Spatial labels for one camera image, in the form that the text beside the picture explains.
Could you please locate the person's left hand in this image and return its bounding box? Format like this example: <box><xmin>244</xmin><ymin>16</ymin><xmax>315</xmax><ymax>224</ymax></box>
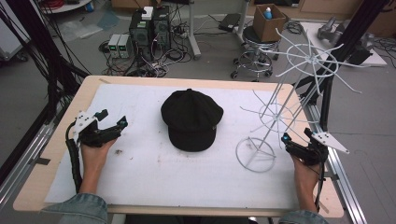
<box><xmin>79</xmin><ymin>138</ymin><xmax>118</xmax><ymax>175</ymax></box>

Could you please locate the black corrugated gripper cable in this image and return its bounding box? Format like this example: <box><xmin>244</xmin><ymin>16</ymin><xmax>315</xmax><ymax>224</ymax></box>
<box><xmin>64</xmin><ymin>121</ymin><xmax>84</xmax><ymax>194</ymax></box>

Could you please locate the black power adapter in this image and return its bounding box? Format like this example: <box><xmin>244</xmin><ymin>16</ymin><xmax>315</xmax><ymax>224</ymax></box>
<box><xmin>218</xmin><ymin>12</ymin><xmax>242</xmax><ymax>33</ymax></box>

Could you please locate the white wire hat rack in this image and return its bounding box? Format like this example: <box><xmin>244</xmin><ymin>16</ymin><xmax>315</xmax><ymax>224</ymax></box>
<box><xmin>234</xmin><ymin>27</ymin><xmax>372</xmax><ymax>174</ymax></box>

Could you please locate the person's right hand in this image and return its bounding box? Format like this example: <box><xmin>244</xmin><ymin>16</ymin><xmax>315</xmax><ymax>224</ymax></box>
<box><xmin>290</xmin><ymin>154</ymin><xmax>322</xmax><ymax>189</ymax></box>

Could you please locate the round white table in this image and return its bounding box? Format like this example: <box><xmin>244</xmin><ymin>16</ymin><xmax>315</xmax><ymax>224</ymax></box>
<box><xmin>39</xmin><ymin>0</ymin><xmax>94</xmax><ymax>15</ymax></box>

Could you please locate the person's denim sleeve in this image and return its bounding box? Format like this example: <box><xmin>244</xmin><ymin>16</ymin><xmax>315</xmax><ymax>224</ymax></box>
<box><xmin>277</xmin><ymin>209</ymin><xmax>330</xmax><ymax>224</ymax></box>
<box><xmin>40</xmin><ymin>192</ymin><xmax>108</xmax><ymax>224</ymax></box>

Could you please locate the black round stool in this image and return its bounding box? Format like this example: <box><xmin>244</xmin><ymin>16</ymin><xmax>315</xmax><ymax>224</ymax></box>
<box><xmin>230</xmin><ymin>25</ymin><xmax>281</xmax><ymax>80</ymax></box>

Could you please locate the white foam mat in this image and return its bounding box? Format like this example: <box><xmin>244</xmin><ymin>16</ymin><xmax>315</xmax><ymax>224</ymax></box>
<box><xmin>44</xmin><ymin>82</ymin><xmax>301</xmax><ymax>210</ymax></box>

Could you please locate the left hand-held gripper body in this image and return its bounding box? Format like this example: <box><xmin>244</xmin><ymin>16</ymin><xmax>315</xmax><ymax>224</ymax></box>
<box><xmin>73</xmin><ymin>110</ymin><xmax>122</xmax><ymax>148</ymax></box>

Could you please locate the person's left denim sleeve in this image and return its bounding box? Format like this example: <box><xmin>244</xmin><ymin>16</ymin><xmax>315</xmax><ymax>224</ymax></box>
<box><xmin>40</xmin><ymin>192</ymin><xmax>108</xmax><ymax>224</ymax></box>

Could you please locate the grey tape strip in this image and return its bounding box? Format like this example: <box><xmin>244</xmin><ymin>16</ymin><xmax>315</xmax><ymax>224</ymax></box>
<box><xmin>28</xmin><ymin>156</ymin><xmax>51</xmax><ymax>166</ymax></box>

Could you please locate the black computer tower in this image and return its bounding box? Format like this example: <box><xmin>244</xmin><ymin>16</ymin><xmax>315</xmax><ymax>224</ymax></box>
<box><xmin>151</xmin><ymin>5</ymin><xmax>172</xmax><ymax>52</ymax></box>
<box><xmin>128</xmin><ymin>10</ymin><xmax>154</xmax><ymax>61</ymax></box>

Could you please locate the black cap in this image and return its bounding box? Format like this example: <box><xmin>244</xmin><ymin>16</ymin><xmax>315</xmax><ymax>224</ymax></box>
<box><xmin>160</xmin><ymin>88</ymin><xmax>225</xmax><ymax>153</ymax></box>

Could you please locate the cardboard box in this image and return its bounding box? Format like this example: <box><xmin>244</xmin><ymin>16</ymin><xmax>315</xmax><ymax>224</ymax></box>
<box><xmin>252</xmin><ymin>3</ymin><xmax>287</xmax><ymax>43</ymax></box>

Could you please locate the person's right denim sleeve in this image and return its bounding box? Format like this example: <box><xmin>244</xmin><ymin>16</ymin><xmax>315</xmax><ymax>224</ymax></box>
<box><xmin>277</xmin><ymin>209</ymin><xmax>330</xmax><ymax>224</ymax></box>

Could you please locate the grey power supply unit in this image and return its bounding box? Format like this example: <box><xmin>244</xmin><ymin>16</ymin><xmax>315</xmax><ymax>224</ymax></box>
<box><xmin>107</xmin><ymin>34</ymin><xmax>121</xmax><ymax>59</ymax></box>
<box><xmin>118</xmin><ymin>34</ymin><xmax>134</xmax><ymax>59</ymax></box>

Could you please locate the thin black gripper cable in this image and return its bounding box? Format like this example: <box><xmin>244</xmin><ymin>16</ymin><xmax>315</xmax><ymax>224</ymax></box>
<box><xmin>313</xmin><ymin>161</ymin><xmax>327</xmax><ymax>213</ymax></box>

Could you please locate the white box device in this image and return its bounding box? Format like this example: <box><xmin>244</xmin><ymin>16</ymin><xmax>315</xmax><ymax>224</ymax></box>
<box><xmin>141</xmin><ymin>6</ymin><xmax>154</xmax><ymax>21</ymax></box>

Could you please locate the black frame post with cables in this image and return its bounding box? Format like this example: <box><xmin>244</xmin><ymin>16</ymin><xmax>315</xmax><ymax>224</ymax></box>
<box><xmin>0</xmin><ymin>0</ymin><xmax>92</xmax><ymax>124</ymax></box>

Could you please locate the grey desk leg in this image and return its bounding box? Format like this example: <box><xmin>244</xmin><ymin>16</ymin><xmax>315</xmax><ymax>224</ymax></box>
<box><xmin>185</xmin><ymin>0</ymin><xmax>203</xmax><ymax>61</ymax></box>

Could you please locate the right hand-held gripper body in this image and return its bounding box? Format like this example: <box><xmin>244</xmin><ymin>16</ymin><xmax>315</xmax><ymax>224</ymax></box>
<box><xmin>286</xmin><ymin>132</ymin><xmax>350</xmax><ymax>167</ymax></box>

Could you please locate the grey equipment case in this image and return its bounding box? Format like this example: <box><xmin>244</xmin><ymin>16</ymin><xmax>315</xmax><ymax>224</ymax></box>
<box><xmin>0</xmin><ymin>0</ymin><xmax>32</xmax><ymax>63</ymax></box>

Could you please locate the tangle of floor cables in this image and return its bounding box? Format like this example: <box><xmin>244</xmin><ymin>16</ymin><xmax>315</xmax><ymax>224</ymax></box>
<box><xmin>97</xmin><ymin>18</ymin><xmax>195</xmax><ymax>78</ymax></box>

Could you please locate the white board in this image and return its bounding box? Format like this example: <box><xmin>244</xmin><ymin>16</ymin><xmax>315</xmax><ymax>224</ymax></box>
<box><xmin>299</xmin><ymin>21</ymin><xmax>388</xmax><ymax>67</ymax></box>

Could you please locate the aluminium rail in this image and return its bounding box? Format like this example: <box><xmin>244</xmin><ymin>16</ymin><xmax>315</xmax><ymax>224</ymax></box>
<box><xmin>0</xmin><ymin>96</ymin><xmax>74</xmax><ymax>211</ymax></box>
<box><xmin>303</xmin><ymin>102</ymin><xmax>369</xmax><ymax>224</ymax></box>

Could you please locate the grey robot part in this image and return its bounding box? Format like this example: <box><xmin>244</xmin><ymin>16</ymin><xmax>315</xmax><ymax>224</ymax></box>
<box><xmin>317</xmin><ymin>16</ymin><xmax>351</xmax><ymax>48</ymax></box>

